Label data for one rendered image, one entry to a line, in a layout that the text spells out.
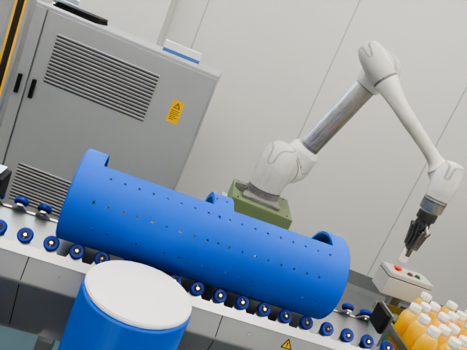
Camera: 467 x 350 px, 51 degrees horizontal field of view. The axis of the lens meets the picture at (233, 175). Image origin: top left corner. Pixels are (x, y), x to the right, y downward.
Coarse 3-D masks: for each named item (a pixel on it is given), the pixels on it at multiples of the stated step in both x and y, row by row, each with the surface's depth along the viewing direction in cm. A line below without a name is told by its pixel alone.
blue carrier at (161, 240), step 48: (96, 192) 137; (144, 192) 141; (96, 240) 141; (144, 240) 140; (192, 240) 142; (240, 240) 145; (288, 240) 150; (336, 240) 159; (240, 288) 150; (288, 288) 149; (336, 288) 151
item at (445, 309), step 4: (440, 308) 195; (444, 308) 193; (448, 308) 192; (460, 320) 185; (464, 320) 186; (460, 324) 185; (464, 324) 186; (460, 328) 182; (464, 328) 180; (460, 332) 180; (464, 332) 179
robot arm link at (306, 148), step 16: (400, 64) 214; (368, 80) 212; (352, 96) 217; (368, 96) 217; (336, 112) 221; (352, 112) 220; (320, 128) 225; (336, 128) 224; (304, 144) 229; (320, 144) 228; (304, 160) 228; (304, 176) 238
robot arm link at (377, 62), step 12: (360, 48) 201; (372, 48) 197; (384, 48) 202; (360, 60) 202; (372, 60) 196; (384, 60) 195; (372, 72) 197; (384, 72) 195; (396, 72) 197; (372, 84) 201
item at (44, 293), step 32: (32, 224) 155; (0, 256) 140; (64, 256) 145; (0, 288) 143; (32, 288) 142; (64, 288) 143; (0, 320) 151; (32, 320) 151; (64, 320) 150; (192, 320) 151; (224, 320) 153; (320, 320) 172; (352, 320) 182
